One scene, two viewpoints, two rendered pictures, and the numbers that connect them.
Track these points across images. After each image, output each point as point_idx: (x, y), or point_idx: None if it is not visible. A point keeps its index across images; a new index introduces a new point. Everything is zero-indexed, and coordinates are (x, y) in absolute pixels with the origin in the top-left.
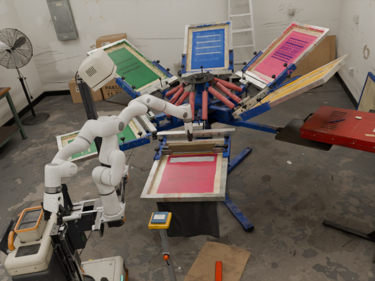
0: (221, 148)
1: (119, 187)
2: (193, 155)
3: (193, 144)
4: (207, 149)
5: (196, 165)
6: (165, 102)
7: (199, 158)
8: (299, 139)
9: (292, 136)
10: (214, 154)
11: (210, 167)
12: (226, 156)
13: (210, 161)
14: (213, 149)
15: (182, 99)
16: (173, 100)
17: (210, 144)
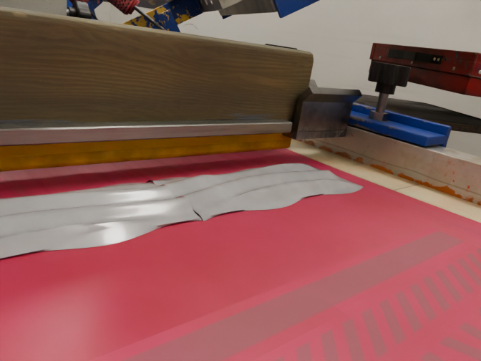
0: (356, 92)
1: None
2: (132, 171)
3: (166, 35)
4: (263, 102)
5: (334, 248)
6: None
7: (245, 183)
8: (417, 114)
9: (386, 109)
10: (288, 157)
11: (461, 234)
12: (440, 142)
13: (359, 197)
14: (305, 106)
15: None
16: None
17: (288, 59)
